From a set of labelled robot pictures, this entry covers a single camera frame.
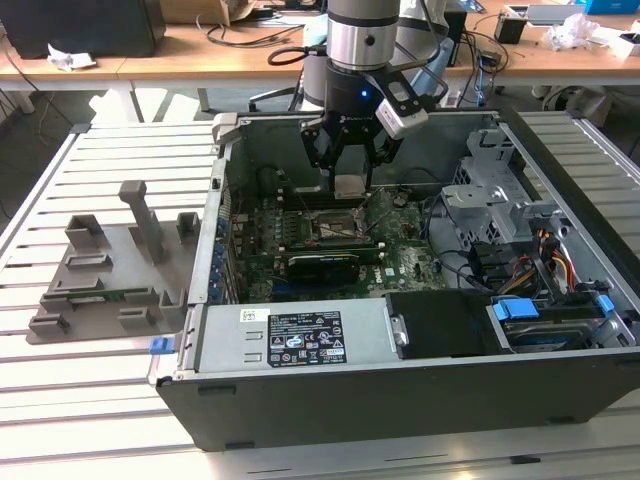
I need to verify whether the green RAM stick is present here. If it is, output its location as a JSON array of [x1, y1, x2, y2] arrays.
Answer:
[[278, 239, 381, 257], [65, 287, 152, 304]]

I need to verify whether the clear plastic bag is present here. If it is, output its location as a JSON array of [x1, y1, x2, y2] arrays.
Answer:
[[542, 13, 614, 52]]

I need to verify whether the crumpled white paper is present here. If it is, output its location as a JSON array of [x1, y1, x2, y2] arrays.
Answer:
[[47, 42, 96, 71]]

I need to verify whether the green motherboard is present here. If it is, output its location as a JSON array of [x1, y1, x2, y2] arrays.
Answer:
[[219, 184, 451, 304]]

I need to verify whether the silver CPU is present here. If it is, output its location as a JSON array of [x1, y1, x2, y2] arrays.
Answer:
[[333, 174, 367, 199]]

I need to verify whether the large black box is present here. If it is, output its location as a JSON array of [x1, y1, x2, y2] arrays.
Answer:
[[0, 0, 167, 60]]

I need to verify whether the grey power supply unit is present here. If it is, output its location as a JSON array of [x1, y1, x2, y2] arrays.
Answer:
[[194, 298, 391, 375]]

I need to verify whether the grey parts rack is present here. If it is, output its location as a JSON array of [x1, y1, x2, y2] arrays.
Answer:
[[27, 179, 201, 347]]

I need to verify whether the yellow wire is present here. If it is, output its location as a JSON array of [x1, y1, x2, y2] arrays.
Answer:
[[549, 234, 574, 296]]

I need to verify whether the grey case handle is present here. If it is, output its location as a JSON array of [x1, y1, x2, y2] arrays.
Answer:
[[211, 112, 242, 147]]

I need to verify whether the metal disk bay cage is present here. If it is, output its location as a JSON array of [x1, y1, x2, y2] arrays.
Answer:
[[439, 127, 576, 261]]

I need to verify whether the small black tower box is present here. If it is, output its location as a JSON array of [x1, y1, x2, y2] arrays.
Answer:
[[447, 9, 469, 69]]

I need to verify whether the hard disk in blue carrier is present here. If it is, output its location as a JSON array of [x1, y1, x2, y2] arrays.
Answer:
[[487, 294, 616, 354]]

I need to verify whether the wooden desk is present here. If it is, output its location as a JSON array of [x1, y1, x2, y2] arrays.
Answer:
[[0, 19, 640, 96]]

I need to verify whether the blue box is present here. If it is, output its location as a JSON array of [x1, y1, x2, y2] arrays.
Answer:
[[584, 0, 640, 15]]

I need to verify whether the white box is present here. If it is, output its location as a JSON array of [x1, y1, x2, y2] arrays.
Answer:
[[607, 29, 640, 61]]

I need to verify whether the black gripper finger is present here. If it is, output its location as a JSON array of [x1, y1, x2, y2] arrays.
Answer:
[[299, 117, 347, 196], [363, 134, 402, 195]]

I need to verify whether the black graphics card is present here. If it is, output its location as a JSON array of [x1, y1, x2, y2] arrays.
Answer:
[[287, 251, 361, 287]]

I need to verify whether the cardboard box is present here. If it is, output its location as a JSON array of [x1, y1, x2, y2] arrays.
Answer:
[[164, 0, 261, 26]]

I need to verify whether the black open PC case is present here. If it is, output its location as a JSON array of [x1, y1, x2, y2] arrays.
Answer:
[[147, 107, 640, 454]]

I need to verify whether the metal socket cover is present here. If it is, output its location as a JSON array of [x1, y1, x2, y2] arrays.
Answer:
[[355, 187, 399, 236]]

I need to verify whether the CPU socket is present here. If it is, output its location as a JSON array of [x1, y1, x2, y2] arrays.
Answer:
[[307, 209, 371, 246]]

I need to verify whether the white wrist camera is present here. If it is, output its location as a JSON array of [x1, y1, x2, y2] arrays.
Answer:
[[374, 79, 430, 140]]

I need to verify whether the metal wire locking lever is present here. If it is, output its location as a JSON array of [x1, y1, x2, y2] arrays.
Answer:
[[291, 189, 316, 222]]

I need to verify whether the small open black box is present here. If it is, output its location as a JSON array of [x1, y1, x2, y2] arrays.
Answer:
[[494, 12, 529, 44]]

